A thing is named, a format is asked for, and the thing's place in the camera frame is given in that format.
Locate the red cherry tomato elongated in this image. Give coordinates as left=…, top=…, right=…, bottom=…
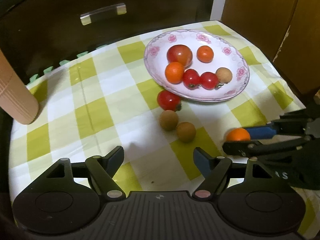
left=183, top=69, right=201, bottom=89

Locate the silver drawer handle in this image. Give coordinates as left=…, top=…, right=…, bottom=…
left=80, top=3, right=127, bottom=25

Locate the orange mandarin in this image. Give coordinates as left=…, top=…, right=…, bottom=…
left=196, top=46, right=214, bottom=63
left=226, top=128, right=251, bottom=141
left=165, top=62, right=184, bottom=84

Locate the white floral porcelain plate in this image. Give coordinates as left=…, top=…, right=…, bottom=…
left=144, top=29, right=250, bottom=102

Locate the pink ribbed cylindrical container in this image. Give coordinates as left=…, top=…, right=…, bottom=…
left=0, top=51, right=39, bottom=125

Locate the brown wooden door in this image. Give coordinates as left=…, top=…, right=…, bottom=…
left=221, top=0, right=319, bottom=96

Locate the green foam mat edge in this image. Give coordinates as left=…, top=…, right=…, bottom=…
left=27, top=50, right=93, bottom=85

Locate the green white checkered tablecloth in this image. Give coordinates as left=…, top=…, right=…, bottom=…
left=7, top=19, right=320, bottom=239

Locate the brown longan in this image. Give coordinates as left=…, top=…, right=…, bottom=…
left=215, top=67, right=233, bottom=83
left=159, top=110, right=178, bottom=131
left=176, top=122, right=196, bottom=143

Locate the red cherry tomato with stem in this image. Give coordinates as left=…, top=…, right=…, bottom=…
left=200, top=72, right=223, bottom=90

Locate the large red tomato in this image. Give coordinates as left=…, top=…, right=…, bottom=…
left=167, top=44, right=193, bottom=68

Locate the dark wooden drawer cabinet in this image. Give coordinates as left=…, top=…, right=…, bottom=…
left=1, top=0, right=213, bottom=83

